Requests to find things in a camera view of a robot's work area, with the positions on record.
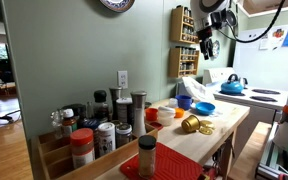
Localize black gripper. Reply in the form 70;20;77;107
198;26;214;60

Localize gold lid with knob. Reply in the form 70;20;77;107
200;120;215;130

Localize gold metal cup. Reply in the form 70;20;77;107
181;115;200;133

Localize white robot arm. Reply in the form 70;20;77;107
191;0;288;152

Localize blue plastic cup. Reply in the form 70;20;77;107
175;95;193;110

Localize small orange cup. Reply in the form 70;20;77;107
175;108;184;118

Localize orange red cup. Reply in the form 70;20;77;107
145;108;158;121

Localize spice jar with black lid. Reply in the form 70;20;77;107
138;135;156;178

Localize small glass jar dark lid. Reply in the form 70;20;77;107
116;123;132;147

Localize spice jar with red lid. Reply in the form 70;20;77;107
70;128;95;169

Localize lower wooden spice rack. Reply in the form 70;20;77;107
168;47;199;78

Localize wooden spice rack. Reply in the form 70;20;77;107
170;5;198;44
168;47;199;78

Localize upper wooden spice rack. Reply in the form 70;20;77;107
170;5;198;44

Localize teal kettle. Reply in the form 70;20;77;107
221;74;244;94

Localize blue plastic bowl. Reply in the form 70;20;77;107
195;102;215;115

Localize white refrigerator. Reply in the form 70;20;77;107
233;24;288;91

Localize white stove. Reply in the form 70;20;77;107
202;67;288;158

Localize white plastic container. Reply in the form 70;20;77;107
158;106;175;126

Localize wooden butcher block table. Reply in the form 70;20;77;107
93;98;251;180

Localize steel pepper grinder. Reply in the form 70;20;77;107
131;91;147;137

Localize red silicone mat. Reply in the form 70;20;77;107
120;143;203;180

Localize dark glass bottle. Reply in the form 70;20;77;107
93;90;109;122

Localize white shaker with label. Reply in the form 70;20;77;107
98;122;116;156

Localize hot sauce bottle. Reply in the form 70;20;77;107
62;109;77;137

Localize wooden spice tray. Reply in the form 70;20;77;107
30;120;159;180

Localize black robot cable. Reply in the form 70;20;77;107
217;0;287;44

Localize white wall outlet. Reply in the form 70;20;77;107
117;71;128;89

